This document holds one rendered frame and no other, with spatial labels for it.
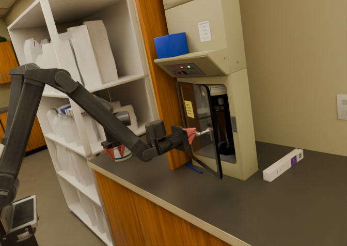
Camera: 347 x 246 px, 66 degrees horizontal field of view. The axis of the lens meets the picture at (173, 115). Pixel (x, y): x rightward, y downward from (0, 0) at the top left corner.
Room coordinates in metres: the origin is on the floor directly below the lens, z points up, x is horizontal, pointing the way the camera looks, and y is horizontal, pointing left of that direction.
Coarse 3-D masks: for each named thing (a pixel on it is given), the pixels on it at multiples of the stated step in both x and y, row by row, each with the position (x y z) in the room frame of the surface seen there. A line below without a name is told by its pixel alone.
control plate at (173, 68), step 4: (180, 64) 1.11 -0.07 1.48; (184, 64) 1.09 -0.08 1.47; (188, 64) 1.07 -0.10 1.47; (192, 64) 1.06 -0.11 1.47; (168, 68) 1.19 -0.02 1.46; (172, 68) 1.17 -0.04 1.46; (176, 68) 1.16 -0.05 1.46; (180, 68) 1.14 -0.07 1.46; (184, 68) 1.12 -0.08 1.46; (188, 68) 1.11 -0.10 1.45; (192, 68) 1.09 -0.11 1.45; (196, 68) 1.07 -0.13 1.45; (172, 72) 1.21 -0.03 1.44; (176, 72) 1.19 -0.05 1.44; (180, 72) 1.18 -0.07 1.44; (200, 72) 1.09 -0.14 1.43
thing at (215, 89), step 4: (208, 84) 1.17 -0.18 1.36; (212, 84) 1.15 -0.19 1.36; (216, 84) 1.14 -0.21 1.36; (220, 84) 1.13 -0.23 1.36; (212, 88) 1.14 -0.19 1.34; (216, 88) 1.13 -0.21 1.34; (220, 88) 1.12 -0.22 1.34; (224, 88) 1.12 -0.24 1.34; (212, 92) 1.14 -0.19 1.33; (216, 92) 1.13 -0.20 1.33; (220, 92) 1.12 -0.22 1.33; (224, 92) 1.12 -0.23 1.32
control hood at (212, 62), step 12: (156, 60) 1.19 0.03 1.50; (168, 60) 1.13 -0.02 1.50; (180, 60) 1.08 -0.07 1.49; (192, 60) 1.04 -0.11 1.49; (204, 60) 1.00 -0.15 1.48; (216, 60) 0.99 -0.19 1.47; (168, 72) 1.23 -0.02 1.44; (204, 72) 1.08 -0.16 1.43; (216, 72) 1.03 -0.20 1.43; (228, 72) 1.02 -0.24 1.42
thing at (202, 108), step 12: (180, 84) 1.22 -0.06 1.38; (192, 84) 1.09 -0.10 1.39; (180, 96) 1.25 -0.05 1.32; (192, 96) 1.11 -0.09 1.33; (204, 96) 1.00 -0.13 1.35; (204, 108) 1.02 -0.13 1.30; (192, 120) 1.16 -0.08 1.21; (204, 120) 1.03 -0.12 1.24; (192, 144) 1.21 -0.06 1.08; (204, 144) 1.07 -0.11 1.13; (216, 144) 0.98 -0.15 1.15; (192, 156) 1.24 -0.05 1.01; (204, 156) 1.09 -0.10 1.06; (216, 156) 0.98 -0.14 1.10; (216, 168) 1.00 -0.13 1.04
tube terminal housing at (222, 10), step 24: (216, 0) 1.04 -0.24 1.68; (168, 24) 1.27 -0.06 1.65; (192, 24) 1.16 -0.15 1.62; (216, 24) 1.06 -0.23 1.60; (240, 24) 1.09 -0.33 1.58; (192, 48) 1.17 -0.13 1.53; (216, 48) 1.07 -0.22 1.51; (240, 48) 1.08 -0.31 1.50; (240, 72) 1.07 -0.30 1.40; (240, 96) 1.06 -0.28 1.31; (240, 120) 1.04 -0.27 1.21; (240, 144) 1.03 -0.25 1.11; (240, 168) 1.04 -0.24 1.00
